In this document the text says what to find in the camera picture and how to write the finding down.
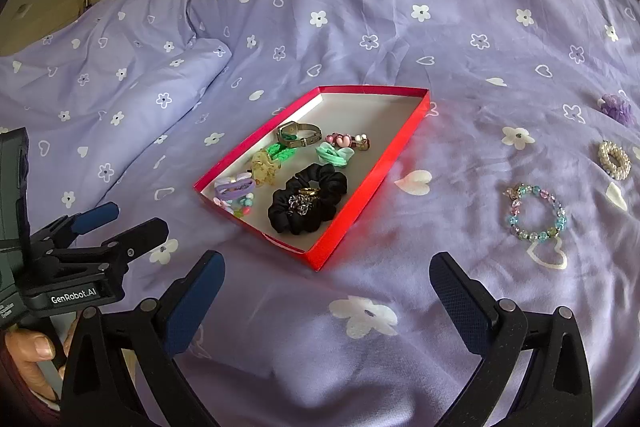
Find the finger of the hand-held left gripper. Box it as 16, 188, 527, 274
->
31, 202, 121, 250
80, 218, 169, 270

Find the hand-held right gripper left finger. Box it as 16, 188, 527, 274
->
59, 249, 226, 427

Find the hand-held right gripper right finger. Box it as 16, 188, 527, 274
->
429, 252, 593, 427

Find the colourful bead hair tie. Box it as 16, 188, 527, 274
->
214, 193, 256, 219

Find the purple hair clip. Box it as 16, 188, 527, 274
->
214, 172, 257, 200

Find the yellow translucent claw clip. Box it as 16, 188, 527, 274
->
249, 149, 281, 188

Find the silver chain bracelet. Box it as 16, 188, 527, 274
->
286, 194, 326, 215

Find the gold wristwatch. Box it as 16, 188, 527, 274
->
276, 122, 323, 148

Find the pink heart hair clip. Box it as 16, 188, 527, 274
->
325, 132, 372, 152

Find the red cardboard box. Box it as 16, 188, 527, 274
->
192, 85, 431, 272

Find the person's left forearm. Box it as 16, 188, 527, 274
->
0, 347, 61, 413

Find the person's left hand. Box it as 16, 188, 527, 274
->
5, 329, 60, 403

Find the green hair clip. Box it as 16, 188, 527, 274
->
264, 142, 297, 164

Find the black scrunchie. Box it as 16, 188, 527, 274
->
267, 163, 349, 236

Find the purple floral blanket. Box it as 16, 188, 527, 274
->
0, 0, 640, 427

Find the pastel beaded bracelet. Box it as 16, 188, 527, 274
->
502, 183, 568, 240

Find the mint green hair tie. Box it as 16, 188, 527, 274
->
314, 143, 357, 168

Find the pearl hair tie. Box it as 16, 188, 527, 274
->
597, 140, 632, 181

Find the purple flower hair tie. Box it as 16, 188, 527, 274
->
598, 93, 637, 128

